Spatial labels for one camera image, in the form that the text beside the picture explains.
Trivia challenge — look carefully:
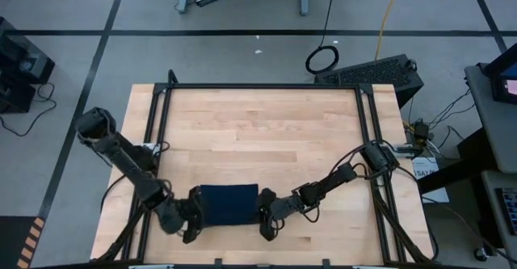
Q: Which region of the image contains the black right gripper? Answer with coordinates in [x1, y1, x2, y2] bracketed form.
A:
[257, 187, 280, 242]

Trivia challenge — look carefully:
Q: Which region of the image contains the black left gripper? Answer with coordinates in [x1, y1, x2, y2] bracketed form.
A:
[182, 185, 205, 246]

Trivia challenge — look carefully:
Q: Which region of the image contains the navy blue towel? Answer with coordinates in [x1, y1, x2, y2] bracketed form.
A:
[200, 183, 261, 227]

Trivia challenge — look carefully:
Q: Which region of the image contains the white printed paper sheet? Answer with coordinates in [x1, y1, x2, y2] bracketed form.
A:
[411, 157, 450, 204]

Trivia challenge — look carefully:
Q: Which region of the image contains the black computer tower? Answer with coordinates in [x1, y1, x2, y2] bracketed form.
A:
[313, 53, 425, 109]

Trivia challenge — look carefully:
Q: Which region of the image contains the black power adapter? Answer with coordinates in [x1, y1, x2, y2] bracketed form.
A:
[411, 119, 431, 141]

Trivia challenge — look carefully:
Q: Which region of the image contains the black orange striped floor mat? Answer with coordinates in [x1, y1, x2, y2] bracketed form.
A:
[0, 215, 46, 269]

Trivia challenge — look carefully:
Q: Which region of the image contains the black caster wheel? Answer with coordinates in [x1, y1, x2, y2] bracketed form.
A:
[473, 246, 490, 263]

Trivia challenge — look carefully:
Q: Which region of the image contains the grey low table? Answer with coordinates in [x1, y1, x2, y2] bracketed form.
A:
[480, 170, 517, 262]

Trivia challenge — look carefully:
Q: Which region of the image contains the black equipment stack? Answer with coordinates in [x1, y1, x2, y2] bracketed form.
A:
[0, 16, 57, 115]

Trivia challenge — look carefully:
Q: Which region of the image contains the black keyboard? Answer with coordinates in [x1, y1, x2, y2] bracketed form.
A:
[494, 187, 517, 237]

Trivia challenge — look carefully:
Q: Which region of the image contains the grey side table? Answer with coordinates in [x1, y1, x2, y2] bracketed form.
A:
[464, 62, 517, 174]

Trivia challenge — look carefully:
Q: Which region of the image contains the black monitor with lit screen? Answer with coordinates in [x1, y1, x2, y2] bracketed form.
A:
[484, 42, 517, 105]

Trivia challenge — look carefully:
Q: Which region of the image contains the black aluminium table frame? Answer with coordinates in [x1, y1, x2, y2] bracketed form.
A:
[96, 69, 439, 269]

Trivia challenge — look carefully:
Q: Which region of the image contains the black coiled floor cable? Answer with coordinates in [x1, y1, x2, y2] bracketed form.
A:
[305, 0, 340, 75]

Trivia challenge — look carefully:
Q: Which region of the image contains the black loose floor cable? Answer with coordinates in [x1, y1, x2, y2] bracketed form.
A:
[0, 82, 57, 137]

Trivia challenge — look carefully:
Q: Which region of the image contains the yellow floor cable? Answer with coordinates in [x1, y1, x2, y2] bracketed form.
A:
[374, 0, 403, 62]

